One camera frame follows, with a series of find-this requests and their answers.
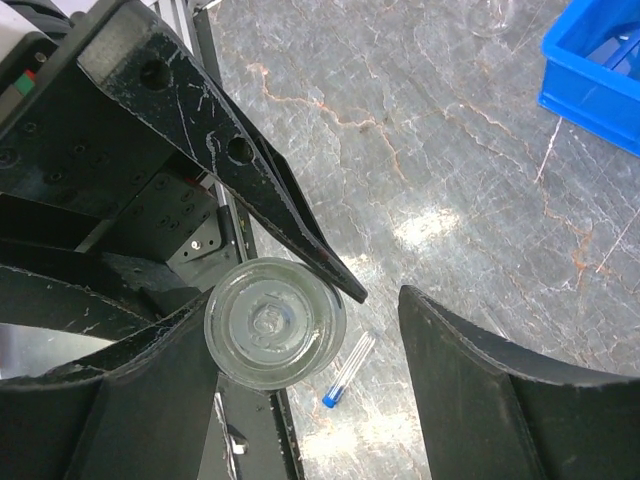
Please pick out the test tube lower blue cap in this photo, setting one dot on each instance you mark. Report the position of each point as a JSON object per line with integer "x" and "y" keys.
{"x": 349, "y": 369}

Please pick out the blue divided plastic bin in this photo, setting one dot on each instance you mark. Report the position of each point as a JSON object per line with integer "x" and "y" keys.
{"x": 591, "y": 75}

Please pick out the clear glass jar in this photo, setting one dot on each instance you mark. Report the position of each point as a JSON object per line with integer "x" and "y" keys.
{"x": 270, "y": 323}

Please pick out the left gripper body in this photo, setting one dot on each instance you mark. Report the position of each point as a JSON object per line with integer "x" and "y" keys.
{"x": 98, "y": 125}

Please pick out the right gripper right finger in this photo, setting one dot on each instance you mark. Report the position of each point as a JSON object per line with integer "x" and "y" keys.
{"x": 492, "y": 409}

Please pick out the small glass beaker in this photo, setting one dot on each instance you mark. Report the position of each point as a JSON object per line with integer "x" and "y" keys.
{"x": 489, "y": 18}

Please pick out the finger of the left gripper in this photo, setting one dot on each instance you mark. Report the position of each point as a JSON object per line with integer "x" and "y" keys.
{"x": 225, "y": 165}

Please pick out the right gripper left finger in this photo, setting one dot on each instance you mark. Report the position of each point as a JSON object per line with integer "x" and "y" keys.
{"x": 137, "y": 409}

